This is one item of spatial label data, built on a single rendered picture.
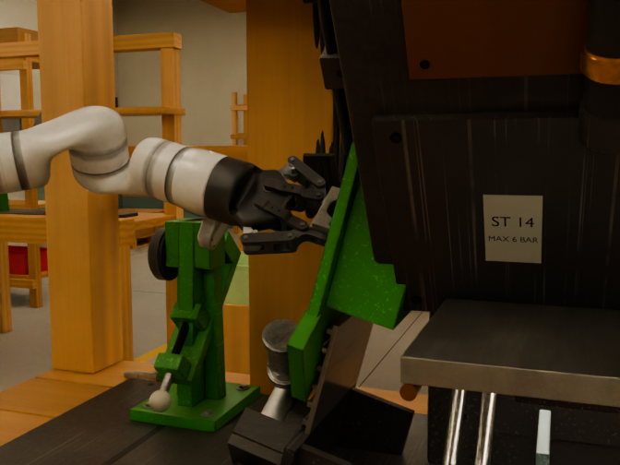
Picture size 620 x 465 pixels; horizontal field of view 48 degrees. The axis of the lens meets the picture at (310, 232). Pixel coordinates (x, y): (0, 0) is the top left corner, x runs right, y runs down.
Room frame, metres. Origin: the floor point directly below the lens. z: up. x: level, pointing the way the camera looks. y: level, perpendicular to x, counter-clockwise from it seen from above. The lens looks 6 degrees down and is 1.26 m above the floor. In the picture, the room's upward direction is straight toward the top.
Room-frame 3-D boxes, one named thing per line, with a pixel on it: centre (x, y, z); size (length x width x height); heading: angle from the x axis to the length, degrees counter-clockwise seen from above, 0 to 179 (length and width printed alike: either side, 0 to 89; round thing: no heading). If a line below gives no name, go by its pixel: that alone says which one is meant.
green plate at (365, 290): (0.69, -0.07, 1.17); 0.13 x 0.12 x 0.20; 71
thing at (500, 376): (0.60, -0.20, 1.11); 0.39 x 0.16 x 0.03; 161
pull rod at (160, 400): (0.89, 0.19, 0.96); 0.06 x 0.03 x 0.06; 161
